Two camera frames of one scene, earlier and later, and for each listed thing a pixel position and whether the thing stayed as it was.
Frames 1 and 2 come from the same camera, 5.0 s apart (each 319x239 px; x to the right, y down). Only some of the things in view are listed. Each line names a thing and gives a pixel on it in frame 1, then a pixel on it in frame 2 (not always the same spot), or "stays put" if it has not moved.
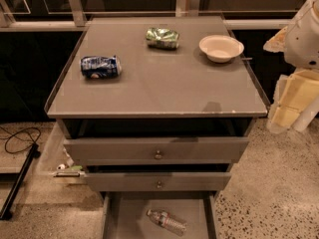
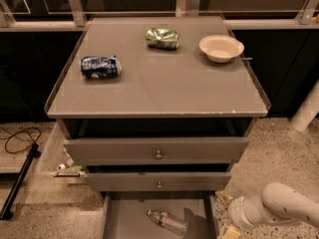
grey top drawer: x=156 y=150 stays put
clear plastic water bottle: x=167 y=221 stays put
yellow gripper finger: x=277 y=42 to x=240 y=210
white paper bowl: x=220 y=48 stays put
